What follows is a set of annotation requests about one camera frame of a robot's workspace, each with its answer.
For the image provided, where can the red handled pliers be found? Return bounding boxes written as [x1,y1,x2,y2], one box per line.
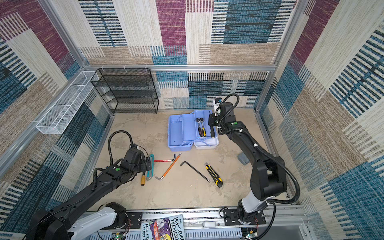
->
[196,118,204,137]

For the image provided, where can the white and blue toolbox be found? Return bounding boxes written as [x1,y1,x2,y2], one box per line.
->
[168,110,219,152]

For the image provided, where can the black yellow screwdriver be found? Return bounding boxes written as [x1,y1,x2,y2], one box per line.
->
[210,126,216,138]

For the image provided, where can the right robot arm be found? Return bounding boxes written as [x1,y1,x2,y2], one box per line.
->
[209,94,301,224]

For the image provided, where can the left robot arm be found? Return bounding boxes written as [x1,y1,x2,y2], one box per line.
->
[24,130,152,240]

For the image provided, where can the teal utility knife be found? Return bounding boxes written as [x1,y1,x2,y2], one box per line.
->
[146,154,155,181]

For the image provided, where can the red hex key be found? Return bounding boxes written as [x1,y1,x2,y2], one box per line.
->
[154,154,177,163]

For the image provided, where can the orange hex key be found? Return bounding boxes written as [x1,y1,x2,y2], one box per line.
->
[155,153,182,181]

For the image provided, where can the grey sponge block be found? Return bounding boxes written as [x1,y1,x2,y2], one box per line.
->
[237,153,250,166]

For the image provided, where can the black hex key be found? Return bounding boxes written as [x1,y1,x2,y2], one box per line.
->
[180,161,211,183]

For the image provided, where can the yellow black utility knife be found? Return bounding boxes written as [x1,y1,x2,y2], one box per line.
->
[205,163,223,188]

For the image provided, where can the colourful treehouse book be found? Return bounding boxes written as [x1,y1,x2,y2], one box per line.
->
[140,215,186,240]

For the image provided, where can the wooden handle screwdriver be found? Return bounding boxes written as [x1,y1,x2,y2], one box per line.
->
[141,172,146,186]

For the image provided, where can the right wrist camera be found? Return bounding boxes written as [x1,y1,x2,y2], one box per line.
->
[213,98,223,116]

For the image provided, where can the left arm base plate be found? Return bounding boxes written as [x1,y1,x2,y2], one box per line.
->
[102,212,143,230]

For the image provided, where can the black wire mesh shelf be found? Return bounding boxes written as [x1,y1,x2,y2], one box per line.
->
[91,68,159,114]

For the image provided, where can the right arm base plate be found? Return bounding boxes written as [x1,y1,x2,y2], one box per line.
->
[220,208,266,226]

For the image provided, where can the white wire mesh basket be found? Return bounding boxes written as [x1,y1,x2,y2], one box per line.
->
[36,71,95,135]

